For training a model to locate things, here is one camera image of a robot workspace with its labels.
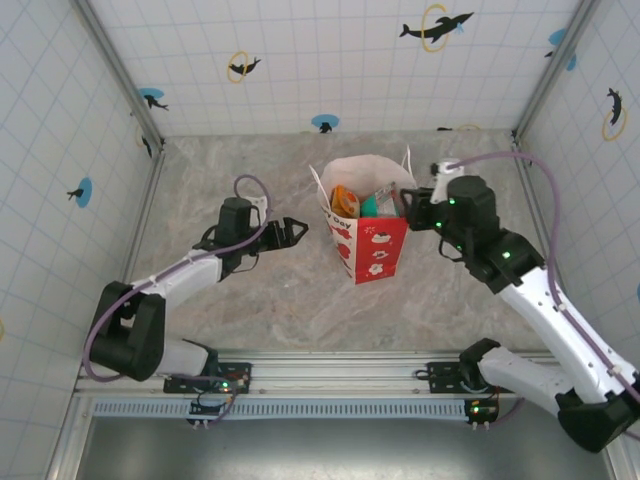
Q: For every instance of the teal snack pack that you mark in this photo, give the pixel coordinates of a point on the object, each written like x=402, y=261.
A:
x=372, y=206

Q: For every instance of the red white paper bag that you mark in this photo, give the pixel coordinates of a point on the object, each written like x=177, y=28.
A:
x=375, y=250

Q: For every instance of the small orange brown snack bar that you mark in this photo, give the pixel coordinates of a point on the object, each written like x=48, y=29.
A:
x=342, y=200

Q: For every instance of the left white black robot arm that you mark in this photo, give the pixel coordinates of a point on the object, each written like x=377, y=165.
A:
x=185, y=280

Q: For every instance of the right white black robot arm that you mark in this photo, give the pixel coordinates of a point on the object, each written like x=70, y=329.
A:
x=540, y=310

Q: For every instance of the blue circle dolphin sticker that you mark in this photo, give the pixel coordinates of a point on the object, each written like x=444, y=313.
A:
x=557, y=36
x=325, y=121
x=85, y=192
x=150, y=94

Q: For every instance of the left black connector board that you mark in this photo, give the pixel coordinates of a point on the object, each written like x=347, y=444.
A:
x=207, y=410

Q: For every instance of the black connector board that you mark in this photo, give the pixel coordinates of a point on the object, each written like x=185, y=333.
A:
x=207, y=410
x=480, y=410

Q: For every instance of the right black connector board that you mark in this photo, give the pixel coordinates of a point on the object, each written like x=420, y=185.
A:
x=480, y=410

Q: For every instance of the grey metal panel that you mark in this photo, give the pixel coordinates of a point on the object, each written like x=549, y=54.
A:
x=350, y=450

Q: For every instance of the aluminium side rail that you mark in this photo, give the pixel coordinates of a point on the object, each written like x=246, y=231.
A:
x=534, y=200
x=133, y=250

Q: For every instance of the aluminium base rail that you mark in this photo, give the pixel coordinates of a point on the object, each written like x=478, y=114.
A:
x=325, y=372

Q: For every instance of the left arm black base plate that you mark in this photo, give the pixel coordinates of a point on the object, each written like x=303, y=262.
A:
x=240, y=372

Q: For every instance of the aluminium corner post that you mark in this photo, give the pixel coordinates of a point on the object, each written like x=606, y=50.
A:
x=542, y=90
x=121, y=75

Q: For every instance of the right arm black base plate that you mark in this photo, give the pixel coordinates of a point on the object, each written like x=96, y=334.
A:
x=440, y=375

